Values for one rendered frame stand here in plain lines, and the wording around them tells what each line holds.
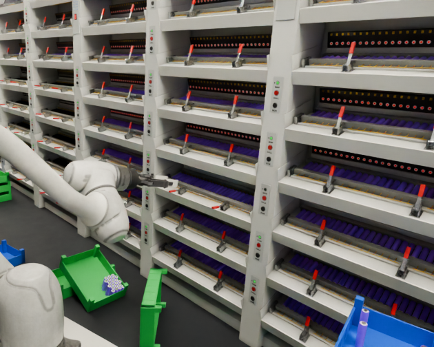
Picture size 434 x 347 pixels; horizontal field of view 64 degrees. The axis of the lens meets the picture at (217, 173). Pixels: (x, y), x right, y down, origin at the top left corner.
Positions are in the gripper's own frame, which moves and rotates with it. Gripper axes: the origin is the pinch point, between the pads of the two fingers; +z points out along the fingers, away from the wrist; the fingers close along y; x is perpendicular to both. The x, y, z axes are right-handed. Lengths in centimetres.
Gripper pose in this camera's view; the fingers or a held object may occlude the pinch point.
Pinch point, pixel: (166, 181)
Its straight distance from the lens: 141.3
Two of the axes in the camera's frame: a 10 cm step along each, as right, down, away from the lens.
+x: 2.1, -9.7, -0.9
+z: 6.3, 0.7, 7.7
